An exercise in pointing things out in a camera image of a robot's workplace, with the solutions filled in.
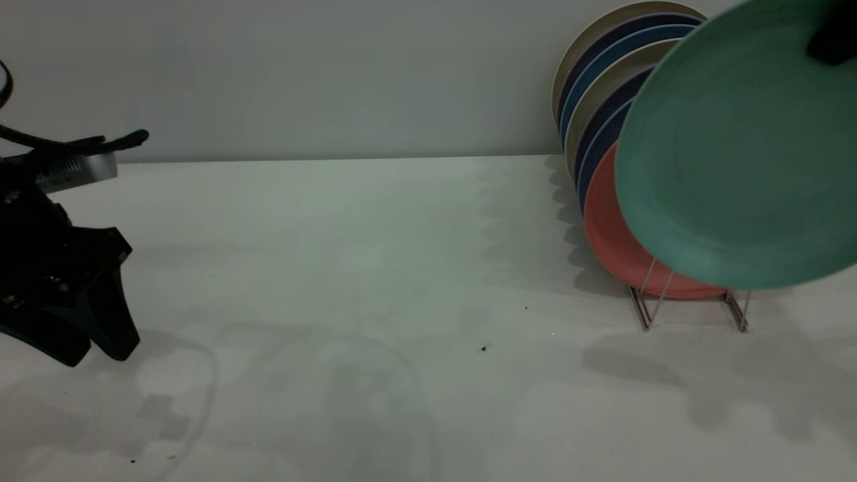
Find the small beige round plate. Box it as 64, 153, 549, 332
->
564, 39, 682, 178

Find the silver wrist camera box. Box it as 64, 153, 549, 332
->
33, 153, 119, 193

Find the green round plate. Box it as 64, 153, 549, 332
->
614, 0, 857, 291

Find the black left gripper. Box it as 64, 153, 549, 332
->
0, 159, 141, 368

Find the large beige round plate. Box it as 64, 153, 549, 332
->
551, 0, 708, 128

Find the large blue round plate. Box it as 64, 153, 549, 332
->
560, 24, 697, 151

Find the small blue round plate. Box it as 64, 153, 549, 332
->
578, 100, 633, 212

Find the small navy round plate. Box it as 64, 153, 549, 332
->
573, 66, 655, 195

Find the pink round plate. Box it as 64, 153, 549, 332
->
584, 143, 728, 300

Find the large navy round plate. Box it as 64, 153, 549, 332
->
557, 12, 704, 135

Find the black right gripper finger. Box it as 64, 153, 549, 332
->
807, 0, 857, 67

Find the black camera cable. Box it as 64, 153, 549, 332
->
0, 124, 149, 155

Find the metal wire plate rack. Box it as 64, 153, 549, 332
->
627, 258, 753, 333

